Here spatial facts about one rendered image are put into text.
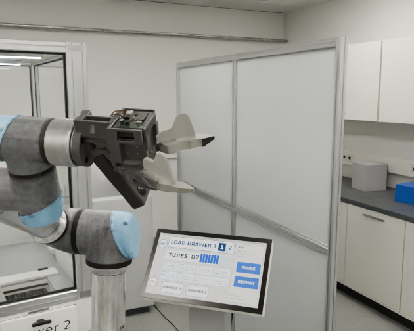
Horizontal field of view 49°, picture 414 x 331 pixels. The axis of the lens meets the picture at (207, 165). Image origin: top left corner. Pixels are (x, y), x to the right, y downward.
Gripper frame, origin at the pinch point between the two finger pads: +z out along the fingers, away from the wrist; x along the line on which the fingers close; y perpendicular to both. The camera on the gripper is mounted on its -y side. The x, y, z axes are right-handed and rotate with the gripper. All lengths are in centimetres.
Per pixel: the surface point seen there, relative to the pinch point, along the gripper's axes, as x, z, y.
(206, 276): 73, -17, -102
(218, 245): 85, -14, -96
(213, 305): 62, -12, -107
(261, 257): 80, 5, -96
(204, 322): 67, -18, -124
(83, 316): 57, -68, -119
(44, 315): 48, -78, -110
